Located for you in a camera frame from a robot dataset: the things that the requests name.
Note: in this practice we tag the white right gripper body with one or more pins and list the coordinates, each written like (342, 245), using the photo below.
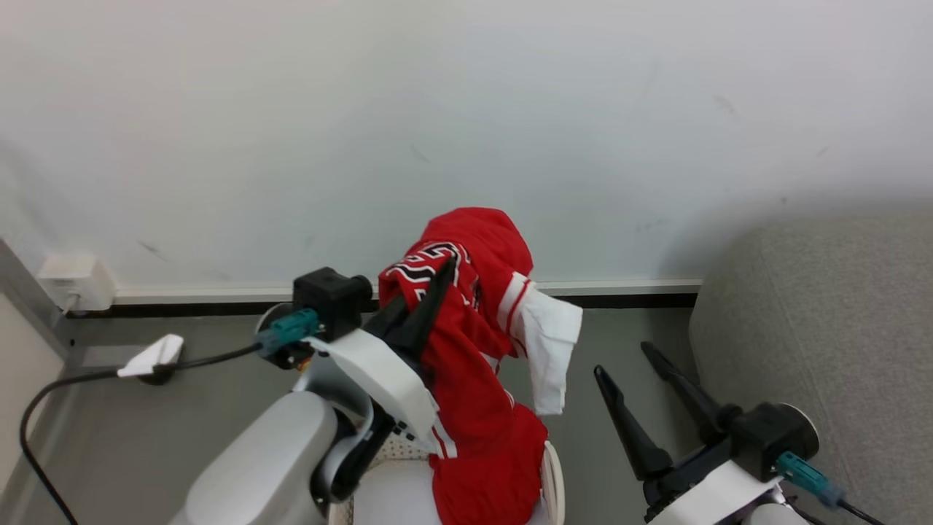
(700, 496)

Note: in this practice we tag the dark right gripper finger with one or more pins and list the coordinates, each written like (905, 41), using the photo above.
(634, 434)
(689, 390)

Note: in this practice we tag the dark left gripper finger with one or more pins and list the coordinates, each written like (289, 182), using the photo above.
(436, 306)
(393, 315)

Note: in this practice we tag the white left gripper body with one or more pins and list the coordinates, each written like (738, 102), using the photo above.
(379, 379)

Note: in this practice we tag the red white sports jersey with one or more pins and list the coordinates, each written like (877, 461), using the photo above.
(474, 364)

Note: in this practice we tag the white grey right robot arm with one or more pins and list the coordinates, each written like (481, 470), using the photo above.
(776, 516)

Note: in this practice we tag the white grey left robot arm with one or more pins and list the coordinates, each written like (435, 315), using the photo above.
(255, 467)

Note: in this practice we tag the white perforated laundry basket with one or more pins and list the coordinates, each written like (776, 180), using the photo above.
(555, 481)

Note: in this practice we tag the pale blue folded cloth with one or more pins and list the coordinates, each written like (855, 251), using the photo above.
(393, 496)

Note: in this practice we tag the white black baseboard strip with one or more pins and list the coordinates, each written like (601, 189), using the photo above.
(619, 290)

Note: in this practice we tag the grey fabric sofa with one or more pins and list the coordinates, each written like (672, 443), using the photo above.
(824, 350)

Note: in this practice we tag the beige partition panel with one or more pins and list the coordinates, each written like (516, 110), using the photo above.
(22, 386)

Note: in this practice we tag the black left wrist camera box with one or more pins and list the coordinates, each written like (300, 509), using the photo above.
(332, 299)

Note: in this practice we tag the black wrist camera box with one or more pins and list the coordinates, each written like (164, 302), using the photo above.
(332, 299)
(773, 437)

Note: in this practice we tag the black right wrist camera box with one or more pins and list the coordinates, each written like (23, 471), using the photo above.
(773, 437)

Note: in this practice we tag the white wall power adapter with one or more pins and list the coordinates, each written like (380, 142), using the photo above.
(73, 281)

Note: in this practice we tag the grey metal partition frame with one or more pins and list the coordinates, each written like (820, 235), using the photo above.
(29, 292)

